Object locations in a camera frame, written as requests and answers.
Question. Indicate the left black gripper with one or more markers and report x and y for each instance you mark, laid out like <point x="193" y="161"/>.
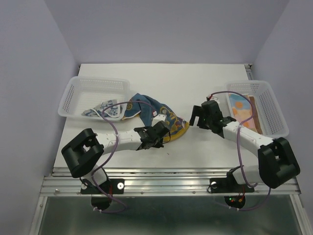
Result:
<point x="159" y="144"/>

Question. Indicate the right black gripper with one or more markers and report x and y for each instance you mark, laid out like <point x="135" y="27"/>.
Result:
<point x="197" y="110"/>

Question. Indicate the dark blue towel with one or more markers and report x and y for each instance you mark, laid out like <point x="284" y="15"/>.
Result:
<point x="143" y="106"/>

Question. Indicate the orange brown bear towel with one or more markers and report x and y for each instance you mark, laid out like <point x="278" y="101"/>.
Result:
<point x="257" y="126"/>

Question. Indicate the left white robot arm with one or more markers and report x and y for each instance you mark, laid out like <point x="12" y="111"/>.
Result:
<point x="82" y="153"/>

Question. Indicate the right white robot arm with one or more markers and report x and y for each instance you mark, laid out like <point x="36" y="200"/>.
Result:
<point x="276" y="160"/>

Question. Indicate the white blue print towel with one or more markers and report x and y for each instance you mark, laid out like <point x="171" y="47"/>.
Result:
<point x="108" y="109"/>

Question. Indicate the right white plastic basket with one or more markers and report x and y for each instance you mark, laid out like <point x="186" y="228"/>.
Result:
<point x="270" y="116"/>

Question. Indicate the white plastic basket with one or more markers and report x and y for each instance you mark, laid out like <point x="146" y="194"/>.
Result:
<point x="84" y="93"/>
<point x="270" y="116"/>

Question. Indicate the left white plastic basket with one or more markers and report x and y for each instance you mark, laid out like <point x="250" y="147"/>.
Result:
<point x="84" y="93"/>

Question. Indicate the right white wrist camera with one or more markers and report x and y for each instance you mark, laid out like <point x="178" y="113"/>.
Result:
<point x="213" y="98"/>

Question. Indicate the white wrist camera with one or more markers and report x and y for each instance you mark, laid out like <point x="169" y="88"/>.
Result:
<point x="157" y="118"/>
<point x="213" y="98"/>

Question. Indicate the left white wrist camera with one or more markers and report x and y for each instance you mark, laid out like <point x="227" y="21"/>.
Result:
<point x="157" y="118"/>

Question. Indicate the aluminium mounting rail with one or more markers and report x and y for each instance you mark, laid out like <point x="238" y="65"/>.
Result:
<point x="140" y="181"/>

